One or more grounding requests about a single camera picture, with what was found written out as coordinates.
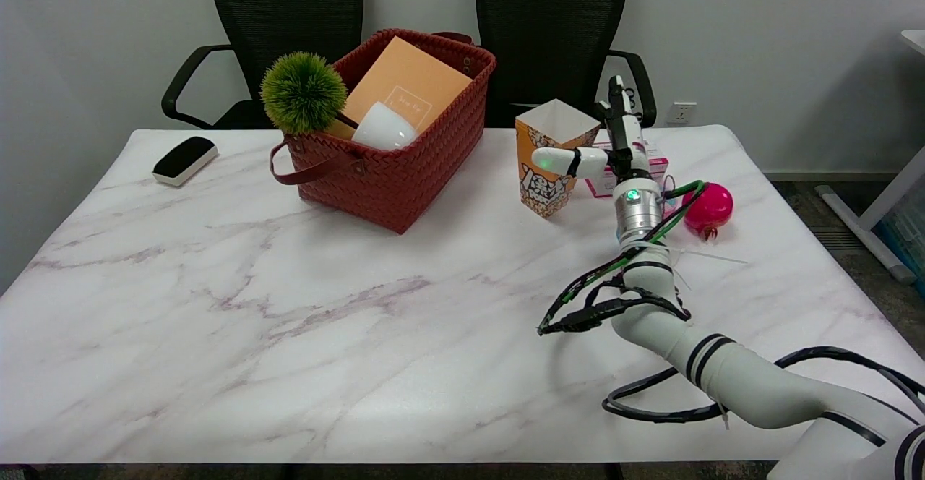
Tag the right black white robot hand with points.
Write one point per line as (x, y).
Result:
(627, 140)

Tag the orange white popcorn box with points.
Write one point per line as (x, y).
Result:
(549, 198)

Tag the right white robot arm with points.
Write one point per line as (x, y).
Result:
(723, 364)

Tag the pink white carton box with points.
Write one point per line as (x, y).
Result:
(596, 185)

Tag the blue storage box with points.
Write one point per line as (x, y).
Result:
(910, 241)

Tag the pink blue round toy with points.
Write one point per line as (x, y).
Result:
(670, 202)

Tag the magenta pomegranate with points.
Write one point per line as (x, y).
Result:
(712, 205)

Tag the white zip tie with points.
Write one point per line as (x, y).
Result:
(715, 256)

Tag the black mesh office chair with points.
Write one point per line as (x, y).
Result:
(289, 3)
(549, 17)

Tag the red woven basket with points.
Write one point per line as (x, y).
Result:
(405, 183)

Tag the orange book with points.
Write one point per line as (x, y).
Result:
(405, 75)

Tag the green ball plant white pot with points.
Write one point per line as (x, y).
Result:
(303, 93)

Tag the black white board eraser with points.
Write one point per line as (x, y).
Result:
(184, 156)

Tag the white wall socket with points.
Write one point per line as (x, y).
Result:
(681, 113)

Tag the white desk frame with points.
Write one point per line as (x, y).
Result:
(867, 245)

